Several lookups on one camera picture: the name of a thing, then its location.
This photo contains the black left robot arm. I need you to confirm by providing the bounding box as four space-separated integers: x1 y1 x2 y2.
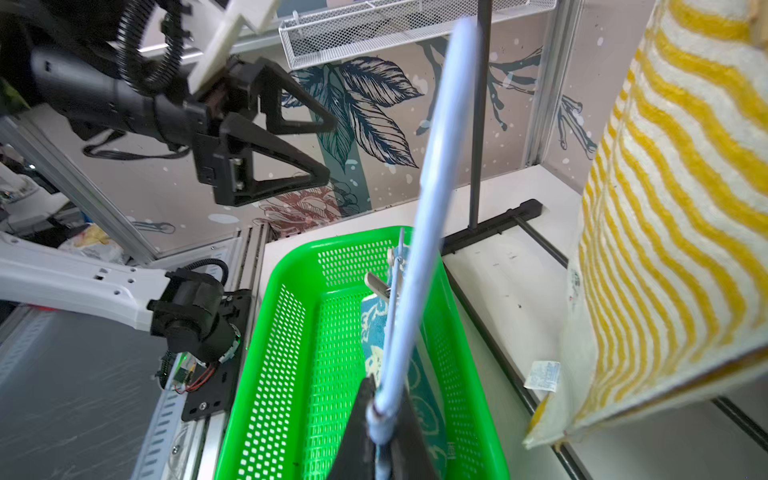
1 1 338 367

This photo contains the green plastic basket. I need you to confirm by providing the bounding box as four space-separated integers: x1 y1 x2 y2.
215 227 509 479

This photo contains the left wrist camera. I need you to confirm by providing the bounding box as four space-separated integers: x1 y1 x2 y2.
182 0 281 94

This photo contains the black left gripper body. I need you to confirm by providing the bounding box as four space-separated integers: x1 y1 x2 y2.
185 59 264 207

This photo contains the teal patterned towel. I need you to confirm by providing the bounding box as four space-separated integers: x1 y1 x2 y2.
359 251 451 480

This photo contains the yellow striped towel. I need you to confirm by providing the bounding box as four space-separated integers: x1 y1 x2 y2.
523 1 767 449

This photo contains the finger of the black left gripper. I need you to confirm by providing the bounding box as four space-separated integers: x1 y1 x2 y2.
221 114 330 204
251 57 338 137

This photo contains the light blue wire hanger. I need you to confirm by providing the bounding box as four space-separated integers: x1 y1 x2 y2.
366 18 481 479

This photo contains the white wire mesh shelf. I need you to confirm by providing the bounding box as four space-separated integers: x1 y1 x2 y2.
278 1 558 70

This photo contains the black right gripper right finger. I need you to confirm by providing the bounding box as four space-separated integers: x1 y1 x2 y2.
388 387 439 480

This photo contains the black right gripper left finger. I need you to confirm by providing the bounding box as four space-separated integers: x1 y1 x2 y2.
327 376 384 480

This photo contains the black clothes rack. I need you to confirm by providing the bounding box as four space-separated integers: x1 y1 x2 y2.
441 0 768 480

